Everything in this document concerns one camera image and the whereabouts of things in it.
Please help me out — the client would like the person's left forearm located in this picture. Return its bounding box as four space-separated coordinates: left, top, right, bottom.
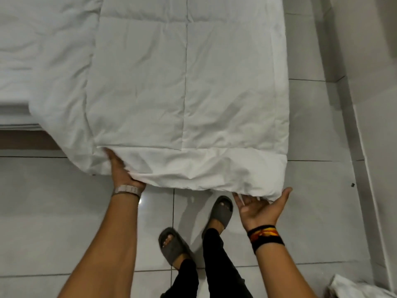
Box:
57 193 141 298

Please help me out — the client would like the black orange woven wristband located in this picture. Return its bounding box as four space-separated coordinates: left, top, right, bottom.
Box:
247 225 279 241

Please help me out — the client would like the brown wooden bed frame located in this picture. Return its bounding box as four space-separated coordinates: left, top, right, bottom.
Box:
0 130 68 150

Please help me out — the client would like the person's left leg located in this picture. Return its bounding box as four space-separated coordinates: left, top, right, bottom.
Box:
160 258 199 298

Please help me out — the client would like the plain black wristband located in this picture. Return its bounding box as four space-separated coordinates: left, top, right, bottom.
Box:
250 235 285 255

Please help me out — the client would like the person's left hand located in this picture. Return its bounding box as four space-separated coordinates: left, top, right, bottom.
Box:
104 148 146 196

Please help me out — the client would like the silver metal wristwatch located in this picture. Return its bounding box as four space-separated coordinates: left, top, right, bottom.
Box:
112 184 142 199

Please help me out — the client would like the white bed sheet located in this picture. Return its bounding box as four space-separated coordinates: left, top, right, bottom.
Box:
0 0 104 106

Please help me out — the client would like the person's leg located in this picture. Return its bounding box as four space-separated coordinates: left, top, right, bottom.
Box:
202 228 254 298
160 258 199 298

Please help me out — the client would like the crumpled white cloth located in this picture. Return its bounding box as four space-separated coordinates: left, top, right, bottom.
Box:
328 274 397 298

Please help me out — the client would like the person's right leg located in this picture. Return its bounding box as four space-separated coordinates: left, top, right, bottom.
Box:
202 228 254 298

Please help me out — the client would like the person's right forearm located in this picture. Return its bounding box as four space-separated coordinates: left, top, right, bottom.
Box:
254 243 317 298

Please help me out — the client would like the person's right hand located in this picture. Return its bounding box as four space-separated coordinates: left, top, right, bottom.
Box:
232 187 293 232

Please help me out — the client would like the grey slipper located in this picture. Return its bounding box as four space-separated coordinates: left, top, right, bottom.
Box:
158 227 195 267
201 195 234 240

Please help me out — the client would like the white quilted duvet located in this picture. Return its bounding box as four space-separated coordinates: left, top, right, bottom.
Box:
28 0 290 203

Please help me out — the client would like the white mattress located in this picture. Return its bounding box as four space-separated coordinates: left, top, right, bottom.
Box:
0 103 44 131

